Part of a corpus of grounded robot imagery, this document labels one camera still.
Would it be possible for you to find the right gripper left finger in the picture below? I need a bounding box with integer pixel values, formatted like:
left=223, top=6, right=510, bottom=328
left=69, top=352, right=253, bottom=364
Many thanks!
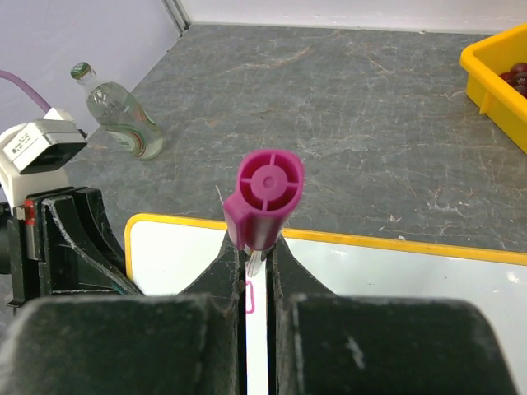
left=1, top=234, right=246, bottom=394

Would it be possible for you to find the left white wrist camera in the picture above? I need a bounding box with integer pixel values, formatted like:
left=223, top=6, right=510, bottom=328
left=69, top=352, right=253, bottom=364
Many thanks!
left=1, top=108, right=86, bottom=209

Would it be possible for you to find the orange framed whiteboard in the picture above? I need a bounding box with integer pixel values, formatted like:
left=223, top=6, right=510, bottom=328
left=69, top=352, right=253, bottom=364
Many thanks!
left=124, top=213, right=526, bottom=393

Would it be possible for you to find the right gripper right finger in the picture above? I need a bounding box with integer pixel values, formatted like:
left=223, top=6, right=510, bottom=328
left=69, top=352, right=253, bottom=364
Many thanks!
left=266, top=239, right=516, bottom=394

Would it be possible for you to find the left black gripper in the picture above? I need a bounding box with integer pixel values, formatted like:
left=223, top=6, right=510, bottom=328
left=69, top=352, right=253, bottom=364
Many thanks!
left=1, top=188, right=142, bottom=314

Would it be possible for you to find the purple grape bunch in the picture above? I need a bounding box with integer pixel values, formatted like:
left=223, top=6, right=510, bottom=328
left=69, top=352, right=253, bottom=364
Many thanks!
left=499, top=62, right=527, bottom=97

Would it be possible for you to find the pink capped whiteboard marker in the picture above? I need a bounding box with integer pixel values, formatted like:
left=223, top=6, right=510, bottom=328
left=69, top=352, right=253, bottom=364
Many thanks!
left=223, top=149, right=305, bottom=277

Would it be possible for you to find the left aluminium frame post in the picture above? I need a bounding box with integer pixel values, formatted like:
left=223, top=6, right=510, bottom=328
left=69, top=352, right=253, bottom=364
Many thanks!
left=161, top=0, right=191, bottom=36

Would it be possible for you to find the clear glass bottle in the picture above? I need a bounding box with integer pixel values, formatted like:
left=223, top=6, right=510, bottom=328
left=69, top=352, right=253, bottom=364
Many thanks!
left=70, top=62, right=164, bottom=160

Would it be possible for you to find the yellow plastic tray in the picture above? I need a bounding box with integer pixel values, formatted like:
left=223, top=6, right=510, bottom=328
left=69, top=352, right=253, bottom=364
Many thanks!
left=459, top=24, right=526, bottom=151

